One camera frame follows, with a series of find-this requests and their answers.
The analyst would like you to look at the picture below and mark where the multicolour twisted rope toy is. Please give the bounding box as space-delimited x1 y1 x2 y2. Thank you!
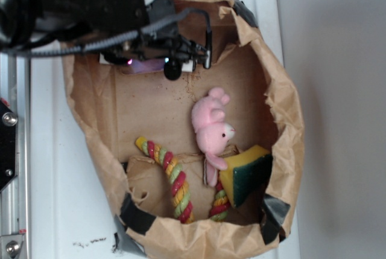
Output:
135 136 231 224

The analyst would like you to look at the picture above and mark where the grey braided cable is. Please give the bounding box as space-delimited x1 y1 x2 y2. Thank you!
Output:
0 7 214 69

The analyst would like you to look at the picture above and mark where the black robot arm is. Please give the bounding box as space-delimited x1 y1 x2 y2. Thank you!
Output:
1 0 176 51

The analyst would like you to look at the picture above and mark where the aluminium frame rail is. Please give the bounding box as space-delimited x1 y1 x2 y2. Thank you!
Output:
1 54 31 258

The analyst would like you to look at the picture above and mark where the black metal bracket with bolts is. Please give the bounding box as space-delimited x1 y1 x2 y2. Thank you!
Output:
0 98 18 191

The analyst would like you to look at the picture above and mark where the pink plush bunny toy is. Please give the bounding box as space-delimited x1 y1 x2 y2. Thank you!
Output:
191 87 235 187

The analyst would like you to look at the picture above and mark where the yellow green sponge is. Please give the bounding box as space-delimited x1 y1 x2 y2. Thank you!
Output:
219 145 273 208

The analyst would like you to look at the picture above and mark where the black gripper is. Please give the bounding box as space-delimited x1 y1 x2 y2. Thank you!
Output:
60 0 180 48

